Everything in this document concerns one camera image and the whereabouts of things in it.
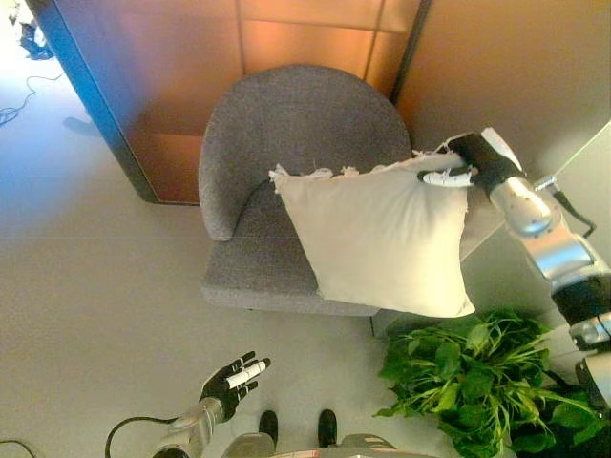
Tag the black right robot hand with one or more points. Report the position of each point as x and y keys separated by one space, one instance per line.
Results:
x=482 y=163

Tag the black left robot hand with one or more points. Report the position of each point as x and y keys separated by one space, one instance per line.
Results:
x=230 y=386

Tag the beige fringed pillow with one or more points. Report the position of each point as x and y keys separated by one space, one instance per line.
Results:
x=382 y=238

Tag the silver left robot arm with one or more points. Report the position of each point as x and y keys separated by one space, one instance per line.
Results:
x=191 y=429

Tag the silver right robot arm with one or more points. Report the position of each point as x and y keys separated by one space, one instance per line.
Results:
x=558 y=248

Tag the silver right robot leg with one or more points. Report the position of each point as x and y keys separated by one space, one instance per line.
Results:
x=343 y=439

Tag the grey fabric armchair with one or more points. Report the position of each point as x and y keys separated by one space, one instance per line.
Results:
x=267 y=191

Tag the green leafy potted plant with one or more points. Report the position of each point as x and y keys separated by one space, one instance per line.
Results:
x=477 y=381

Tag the dark clutter pile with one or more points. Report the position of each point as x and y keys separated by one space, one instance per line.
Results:
x=28 y=33

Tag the brown wooden wall panel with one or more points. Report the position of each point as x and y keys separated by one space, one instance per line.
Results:
x=200 y=86

